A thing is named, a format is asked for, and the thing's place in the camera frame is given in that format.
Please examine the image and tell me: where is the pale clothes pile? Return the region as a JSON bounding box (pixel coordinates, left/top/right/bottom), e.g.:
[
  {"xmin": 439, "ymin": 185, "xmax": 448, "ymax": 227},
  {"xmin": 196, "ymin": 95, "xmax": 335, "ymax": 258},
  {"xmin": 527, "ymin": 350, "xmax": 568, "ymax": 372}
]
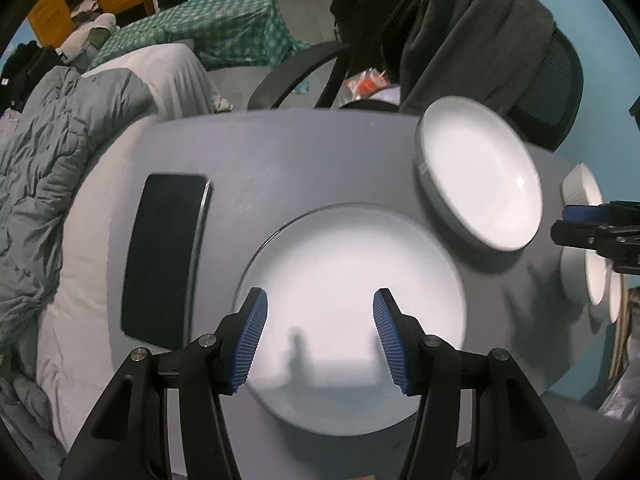
[{"xmin": 55, "ymin": 12, "xmax": 118, "ymax": 66}]

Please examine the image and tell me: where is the white plastic bag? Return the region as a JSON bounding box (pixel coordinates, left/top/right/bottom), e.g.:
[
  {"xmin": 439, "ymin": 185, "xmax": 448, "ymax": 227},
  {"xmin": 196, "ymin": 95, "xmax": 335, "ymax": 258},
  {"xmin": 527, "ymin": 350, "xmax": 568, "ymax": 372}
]
[{"xmin": 595, "ymin": 375, "xmax": 640, "ymax": 428}]

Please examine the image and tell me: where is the black clothes pile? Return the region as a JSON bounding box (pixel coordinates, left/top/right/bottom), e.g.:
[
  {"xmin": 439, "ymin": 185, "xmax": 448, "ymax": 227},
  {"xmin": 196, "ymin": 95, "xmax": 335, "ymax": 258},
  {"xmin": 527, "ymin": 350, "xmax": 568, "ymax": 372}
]
[{"xmin": 0, "ymin": 42, "xmax": 63, "ymax": 111}]

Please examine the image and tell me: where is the dark grey fleece robe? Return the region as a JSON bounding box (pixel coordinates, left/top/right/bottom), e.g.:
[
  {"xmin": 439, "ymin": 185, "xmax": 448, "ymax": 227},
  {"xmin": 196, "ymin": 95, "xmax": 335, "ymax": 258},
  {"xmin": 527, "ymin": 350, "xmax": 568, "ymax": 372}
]
[{"xmin": 330, "ymin": 0, "xmax": 556, "ymax": 126}]

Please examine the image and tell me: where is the white deep plate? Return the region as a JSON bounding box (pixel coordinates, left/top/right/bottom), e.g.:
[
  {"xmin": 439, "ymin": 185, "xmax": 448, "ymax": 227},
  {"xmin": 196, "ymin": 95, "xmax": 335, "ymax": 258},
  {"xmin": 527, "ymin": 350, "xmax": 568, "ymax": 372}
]
[{"xmin": 414, "ymin": 95, "xmax": 544, "ymax": 255}]

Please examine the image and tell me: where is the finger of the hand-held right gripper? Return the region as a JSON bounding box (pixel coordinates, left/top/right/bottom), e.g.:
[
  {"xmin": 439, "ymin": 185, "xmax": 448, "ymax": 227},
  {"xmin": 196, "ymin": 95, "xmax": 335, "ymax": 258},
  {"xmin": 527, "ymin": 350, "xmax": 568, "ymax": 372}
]
[
  {"xmin": 562, "ymin": 201, "xmax": 640, "ymax": 226},
  {"xmin": 550, "ymin": 220, "xmax": 640, "ymax": 276}
]

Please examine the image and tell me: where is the grey quilted duvet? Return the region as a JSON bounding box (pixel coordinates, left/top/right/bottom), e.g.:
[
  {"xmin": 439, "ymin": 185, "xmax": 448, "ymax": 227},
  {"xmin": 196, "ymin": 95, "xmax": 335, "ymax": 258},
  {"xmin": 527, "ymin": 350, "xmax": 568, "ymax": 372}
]
[{"xmin": 0, "ymin": 67, "xmax": 156, "ymax": 461}]

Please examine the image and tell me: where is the stack of small white dishes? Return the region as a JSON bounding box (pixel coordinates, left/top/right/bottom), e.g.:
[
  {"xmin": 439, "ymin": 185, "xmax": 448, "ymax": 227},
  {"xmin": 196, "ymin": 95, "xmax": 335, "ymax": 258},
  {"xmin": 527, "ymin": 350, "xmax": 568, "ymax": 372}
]
[{"xmin": 559, "ymin": 162, "xmax": 613, "ymax": 307}]

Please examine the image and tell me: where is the orange snack packet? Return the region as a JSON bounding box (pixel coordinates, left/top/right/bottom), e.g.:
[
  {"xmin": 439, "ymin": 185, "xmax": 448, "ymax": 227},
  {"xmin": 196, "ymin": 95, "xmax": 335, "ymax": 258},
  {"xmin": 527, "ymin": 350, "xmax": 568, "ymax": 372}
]
[{"xmin": 345, "ymin": 67, "xmax": 393, "ymax": 101}]

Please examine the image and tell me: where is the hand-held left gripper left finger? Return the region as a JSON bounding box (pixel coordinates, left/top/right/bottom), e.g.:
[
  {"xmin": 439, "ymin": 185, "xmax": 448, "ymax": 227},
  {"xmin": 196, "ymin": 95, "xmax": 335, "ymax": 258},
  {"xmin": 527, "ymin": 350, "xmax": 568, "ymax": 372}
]
[{"xmin": 57, "ymin": 287, "xmax": 269, "ymax": 480}]

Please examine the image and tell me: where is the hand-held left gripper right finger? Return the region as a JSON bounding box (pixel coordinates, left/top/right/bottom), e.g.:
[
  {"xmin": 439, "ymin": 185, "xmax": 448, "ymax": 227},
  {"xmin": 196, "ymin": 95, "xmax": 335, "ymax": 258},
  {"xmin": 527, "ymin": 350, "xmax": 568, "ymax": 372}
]
[{"xmin": 372, "ymin": 287, "xmax": 581, "ymax": 480}]

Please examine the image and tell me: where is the white pillow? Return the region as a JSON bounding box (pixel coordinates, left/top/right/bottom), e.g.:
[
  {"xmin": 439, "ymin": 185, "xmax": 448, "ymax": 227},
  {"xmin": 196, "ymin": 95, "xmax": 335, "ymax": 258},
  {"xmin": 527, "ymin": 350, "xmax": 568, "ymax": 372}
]
[{"xmin": 37, "ymin": 42, "xmax": 223, "ymax": 456}]

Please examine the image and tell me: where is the large white plate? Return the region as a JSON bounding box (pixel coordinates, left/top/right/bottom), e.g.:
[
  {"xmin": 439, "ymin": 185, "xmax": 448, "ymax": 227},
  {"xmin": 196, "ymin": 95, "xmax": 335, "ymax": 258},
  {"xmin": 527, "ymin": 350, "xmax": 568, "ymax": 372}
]
[{"xmin": 234, "ymin": 203, "xmax": 468, "ymax": 437}]

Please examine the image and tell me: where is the green checked cloth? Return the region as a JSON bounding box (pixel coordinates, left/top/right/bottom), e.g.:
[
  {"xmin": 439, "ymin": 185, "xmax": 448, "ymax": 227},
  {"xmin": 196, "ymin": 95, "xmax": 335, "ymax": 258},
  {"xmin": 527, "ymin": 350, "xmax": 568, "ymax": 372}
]
[{"xmin": 87, "ymin": 0, "xmax": 311, "ymax": 72}]

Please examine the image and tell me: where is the black office chair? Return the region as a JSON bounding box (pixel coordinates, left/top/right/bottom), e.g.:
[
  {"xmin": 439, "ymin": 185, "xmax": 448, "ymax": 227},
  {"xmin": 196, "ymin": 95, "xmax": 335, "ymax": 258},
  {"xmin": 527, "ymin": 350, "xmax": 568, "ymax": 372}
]
[{"xmin": 247, "ymin": 25, "xmax": 586, "ymax": 153}]

